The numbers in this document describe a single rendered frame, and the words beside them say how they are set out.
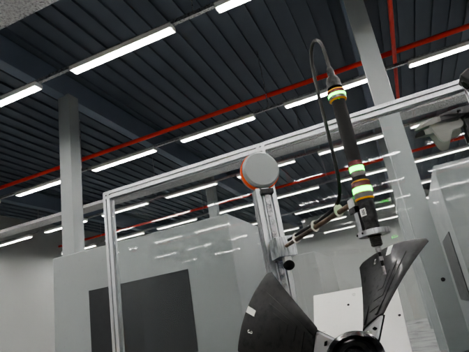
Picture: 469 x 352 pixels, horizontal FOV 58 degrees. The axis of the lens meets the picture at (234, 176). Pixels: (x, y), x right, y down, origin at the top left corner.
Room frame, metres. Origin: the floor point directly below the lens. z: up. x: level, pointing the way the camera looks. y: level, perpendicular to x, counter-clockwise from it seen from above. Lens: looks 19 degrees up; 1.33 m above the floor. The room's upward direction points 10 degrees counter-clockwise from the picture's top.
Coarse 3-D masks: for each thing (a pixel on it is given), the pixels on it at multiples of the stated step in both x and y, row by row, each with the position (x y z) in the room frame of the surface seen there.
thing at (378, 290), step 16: (416, 240) 1.06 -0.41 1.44; (384, 256) 1.13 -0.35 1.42; (400, 256) 1.06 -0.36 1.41; (416, 256) 1.02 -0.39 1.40; (368, 272) 1.16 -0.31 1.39; (400, 272) 1.02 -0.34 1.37; (368, 288) 1.13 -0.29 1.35; (384, 288) 1.04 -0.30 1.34; (368, 304) 1.09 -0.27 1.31; (384, 304) 1.01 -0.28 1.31; (368, 320) 1.05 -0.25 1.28
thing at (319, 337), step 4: (316, 332) 1.04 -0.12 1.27; (320, 332) 1.03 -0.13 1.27; (316, 336) 1.04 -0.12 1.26; (320, 336) 1.04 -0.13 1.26; (324, 336) 1.03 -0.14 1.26; (328, 336) 1.02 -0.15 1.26; (316, 340) 1.05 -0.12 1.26; (320, 340) 1.04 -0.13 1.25; (324, 340) 1.03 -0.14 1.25; (328, 340) 1.02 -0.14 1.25; (332, 340) 1.01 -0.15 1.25; (316, 344) 1.05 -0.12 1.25; (320, 344) 1.04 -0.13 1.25; (328, 344) 1.03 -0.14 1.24; (316, 348) 1.05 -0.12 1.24; (320, 348) 1.04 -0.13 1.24; (324, 348) 1.04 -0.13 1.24
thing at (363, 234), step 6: (354, 198) 0.97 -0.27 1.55; (348, 204) 0.99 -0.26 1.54; (354, 204) 0.97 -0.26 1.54; (348, 210) 0.99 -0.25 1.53; (354, 210) 0.96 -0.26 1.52; (360, 216) 0.96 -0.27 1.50; (360, 222) 0.96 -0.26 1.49; (360, 228) 0.97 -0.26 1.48; (372, 228) 0.91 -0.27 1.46; (378, 228) 0.91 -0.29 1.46; (384, 228) 0.91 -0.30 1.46; (360, 234) 0.93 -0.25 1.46; (366, 234) 0.92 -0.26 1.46; (372, 234) 0.92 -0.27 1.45; (384, 234) 0.95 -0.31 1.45
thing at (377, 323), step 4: (380, 316) 1.00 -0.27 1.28; (376, 320) 1.02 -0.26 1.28; (380, 320) 0.99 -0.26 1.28; (372, 324) 1.04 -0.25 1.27; (376, 324) 1.01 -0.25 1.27; (380, 324) 0.99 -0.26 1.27; (368, 328) 1.05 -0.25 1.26; (372, 328) 1.03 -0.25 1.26; (380, 328) 0.98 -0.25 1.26; (372, 332) 1.02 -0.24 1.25; (376, 332) 0.99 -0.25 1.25; (376, 336) 0.98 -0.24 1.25
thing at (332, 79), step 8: (328, 72) 0.94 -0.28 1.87; (328, 80) 0.94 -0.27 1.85; (336, 80) 0.93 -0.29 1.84; (328, 88) 0.94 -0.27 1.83; (360, 200) 0.94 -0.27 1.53; (368, 200) 0.93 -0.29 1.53; (360, 208) 0.94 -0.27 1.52; (368, 208) 0.93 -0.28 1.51; (368, 216) 0.93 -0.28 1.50; (376, 216) 0.93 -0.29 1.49; (368, 224) 0.93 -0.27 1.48; (376, 224) 0.93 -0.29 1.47; (376, 240) 0.93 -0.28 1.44
